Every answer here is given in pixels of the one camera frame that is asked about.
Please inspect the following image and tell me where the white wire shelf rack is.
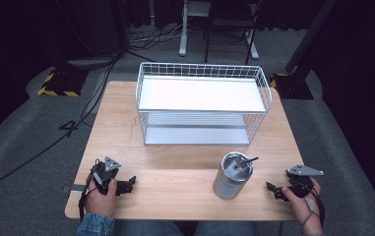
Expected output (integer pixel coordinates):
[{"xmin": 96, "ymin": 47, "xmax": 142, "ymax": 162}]
[{"xmin": 135, "ymin": 62, "xmax": 274, "ymax": 147}]

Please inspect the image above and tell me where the black slanted pole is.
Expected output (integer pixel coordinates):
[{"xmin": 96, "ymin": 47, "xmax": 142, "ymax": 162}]
[{"xmin": 284, "ymin": 0, "xmax": 338, "ymax": 74}]

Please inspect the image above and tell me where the black straw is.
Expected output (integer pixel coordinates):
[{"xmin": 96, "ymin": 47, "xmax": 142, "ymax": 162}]
[{"xmin": 234, "ymin": 156, "xmax": 260, "ymax": 170}]

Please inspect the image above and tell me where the long black floor cable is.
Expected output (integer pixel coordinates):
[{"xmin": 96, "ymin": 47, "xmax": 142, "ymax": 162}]
[{"xmin": 0, "ymin": 53, "xmax": 120, "ymax": 199}]

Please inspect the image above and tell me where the silver metal tumbler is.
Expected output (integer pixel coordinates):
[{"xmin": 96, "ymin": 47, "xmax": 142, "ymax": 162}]
[{"xmin": 212, "ymin": 150, "xmax": 254, "ymax": 201}]

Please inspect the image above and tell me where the person's right hand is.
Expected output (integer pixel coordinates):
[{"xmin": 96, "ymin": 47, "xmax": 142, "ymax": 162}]
[{"xmin": 281, "ymin": 176, "xmax": 325, "ymax": 236}]

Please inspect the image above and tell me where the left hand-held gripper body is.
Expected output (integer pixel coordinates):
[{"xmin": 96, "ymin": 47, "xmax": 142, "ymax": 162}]
[{"xmin": 90, "ymin": 156, "xmax": 122, "ymax": 197}]

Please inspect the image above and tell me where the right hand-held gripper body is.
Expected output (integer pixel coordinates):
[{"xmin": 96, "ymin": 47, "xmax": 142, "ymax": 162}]
[{"xmin": 285, "ymin": 163, "xmax": 325, "ymax": 199}]

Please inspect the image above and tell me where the bundle of floor cables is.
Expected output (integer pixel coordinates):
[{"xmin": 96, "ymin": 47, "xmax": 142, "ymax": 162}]
[{"xmin": 128, "ymin": 23, "xmax": 184, "ymax": 52}]

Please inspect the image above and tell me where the black yellow striped base plate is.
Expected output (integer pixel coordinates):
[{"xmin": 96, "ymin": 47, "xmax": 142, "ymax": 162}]
[
  {"xmin": 270, "ymin": 72, "xmax": 315, "ymax": 100},
  {"xmin": 36, "ymin": 67, "xmax": 91, "ymax": 98}
]

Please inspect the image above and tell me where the person's left hand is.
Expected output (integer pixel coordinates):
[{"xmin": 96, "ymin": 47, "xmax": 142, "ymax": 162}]
[{"xmin": 84, "ymin": 178, "xmax": 119, "ymax": 218}]

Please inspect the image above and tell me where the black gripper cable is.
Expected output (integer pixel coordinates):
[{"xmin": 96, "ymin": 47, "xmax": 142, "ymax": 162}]
[{"xmin": 292, "ymin": 181, "xmax": 327, "ymax": 236}]

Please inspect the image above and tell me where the black metal chair frame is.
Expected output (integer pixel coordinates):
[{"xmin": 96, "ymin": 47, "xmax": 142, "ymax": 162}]
[{"xmin": 204, "ymin": 0, "xmax": 265, "ymax": 66}]

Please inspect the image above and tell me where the black gripper strap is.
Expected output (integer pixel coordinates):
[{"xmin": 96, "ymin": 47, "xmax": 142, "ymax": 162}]
[{"xmin": 78, "ymin": 170, "xmax": 94, "ymax": 221}]

